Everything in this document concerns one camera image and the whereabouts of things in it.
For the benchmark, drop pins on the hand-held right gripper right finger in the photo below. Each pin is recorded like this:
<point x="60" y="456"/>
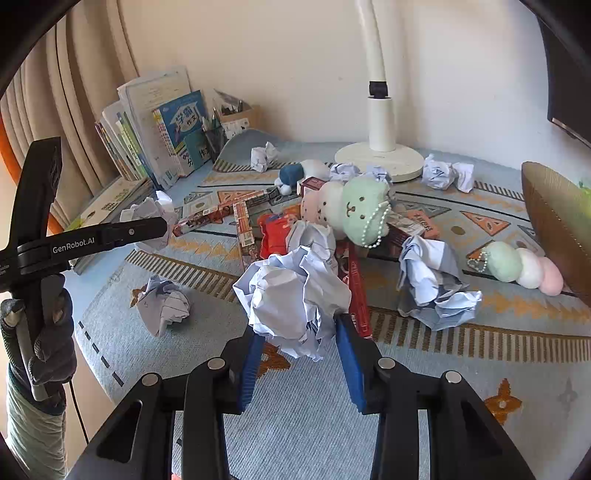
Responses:
<point x="353" y="369"/>

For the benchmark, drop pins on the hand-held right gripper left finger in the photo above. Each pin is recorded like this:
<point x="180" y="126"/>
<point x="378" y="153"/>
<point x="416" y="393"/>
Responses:
<point x="249" y="374"/>

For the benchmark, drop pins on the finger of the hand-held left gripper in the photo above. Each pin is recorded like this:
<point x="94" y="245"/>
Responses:
<point x="138" y="233"/>
<point x="39" y="184"/>

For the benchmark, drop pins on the white paper ball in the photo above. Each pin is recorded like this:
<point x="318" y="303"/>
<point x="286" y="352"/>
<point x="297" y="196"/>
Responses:
<point x="436" y="173"/>
<point x="465" y="177"/>
<point x="378" y="174"/>
<point x="264" y="157"/>
<point x="147" y="210"/>
<point x="161" y="307"/>
<point x="346" y="170"/>
<point x="311" y="237"/>
<point x="277" y="295"/>

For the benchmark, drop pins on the large white paper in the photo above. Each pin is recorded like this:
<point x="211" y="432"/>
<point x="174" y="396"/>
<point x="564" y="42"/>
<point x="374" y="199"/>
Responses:
<point x="429" y="277"/>

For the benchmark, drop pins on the red snack packet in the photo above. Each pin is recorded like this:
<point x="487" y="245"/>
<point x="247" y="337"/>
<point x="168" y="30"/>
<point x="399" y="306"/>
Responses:
<point x="272" y="230"/>

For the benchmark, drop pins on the pink white green bear plush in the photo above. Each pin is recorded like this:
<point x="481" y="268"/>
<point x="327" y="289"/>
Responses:
<point x="360" y="207"/>

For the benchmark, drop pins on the brown ribbed bowl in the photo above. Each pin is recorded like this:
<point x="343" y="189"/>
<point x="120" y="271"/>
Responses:
<point x="554" y="217"/>

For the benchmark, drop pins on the person's left forearm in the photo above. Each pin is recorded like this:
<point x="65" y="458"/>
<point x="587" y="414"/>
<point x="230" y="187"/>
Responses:
<point x="37" y="438"/>

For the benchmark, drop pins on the person's left hand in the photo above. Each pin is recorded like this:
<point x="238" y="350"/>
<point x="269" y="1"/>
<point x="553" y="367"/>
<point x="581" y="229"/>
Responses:
<point x="57" y="350"/>

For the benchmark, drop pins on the flat stack of books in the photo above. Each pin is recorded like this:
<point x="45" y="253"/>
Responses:
<point x="111" y="198"/>

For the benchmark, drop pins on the patterned blue tablecloth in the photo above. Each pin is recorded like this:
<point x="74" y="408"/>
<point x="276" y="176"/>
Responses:
<point x="295" y="415"/>

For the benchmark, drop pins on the long plain red box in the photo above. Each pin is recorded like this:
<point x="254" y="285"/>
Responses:
<point x="360" y="295"/>

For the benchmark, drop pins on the beige curtain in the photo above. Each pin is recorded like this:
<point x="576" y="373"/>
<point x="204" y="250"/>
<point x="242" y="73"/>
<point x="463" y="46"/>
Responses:
<point x="78" y="92"/>

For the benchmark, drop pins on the black mesh pen cup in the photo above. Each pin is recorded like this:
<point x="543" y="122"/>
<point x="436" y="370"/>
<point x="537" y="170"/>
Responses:
<point x="214" y="143"/>

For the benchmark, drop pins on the row of standing books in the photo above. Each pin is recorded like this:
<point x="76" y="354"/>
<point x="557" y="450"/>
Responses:
<point x="138" y="106"/>

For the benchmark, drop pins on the cardboard pen holder box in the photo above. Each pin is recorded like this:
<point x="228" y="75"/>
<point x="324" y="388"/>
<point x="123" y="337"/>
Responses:
<point x="235" y="122"/>

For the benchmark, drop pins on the orange box with white label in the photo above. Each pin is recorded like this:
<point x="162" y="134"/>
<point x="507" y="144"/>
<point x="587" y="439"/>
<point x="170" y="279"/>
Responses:
<point x="420" y="224"/>

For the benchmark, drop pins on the blue and white plush toy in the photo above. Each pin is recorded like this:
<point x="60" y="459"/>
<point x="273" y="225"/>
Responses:
<point x="291" y="173"/>

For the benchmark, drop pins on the green white pink ball plush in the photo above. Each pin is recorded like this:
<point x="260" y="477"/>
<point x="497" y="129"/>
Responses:
<point x="503" y="263"/>

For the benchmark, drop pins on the white desk lamp base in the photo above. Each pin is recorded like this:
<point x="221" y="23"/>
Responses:
<point x="381" y="124"/>

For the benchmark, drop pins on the black monitor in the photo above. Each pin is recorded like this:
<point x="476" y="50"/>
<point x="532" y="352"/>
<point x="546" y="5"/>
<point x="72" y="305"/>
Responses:
<point x="568" y="69"/>

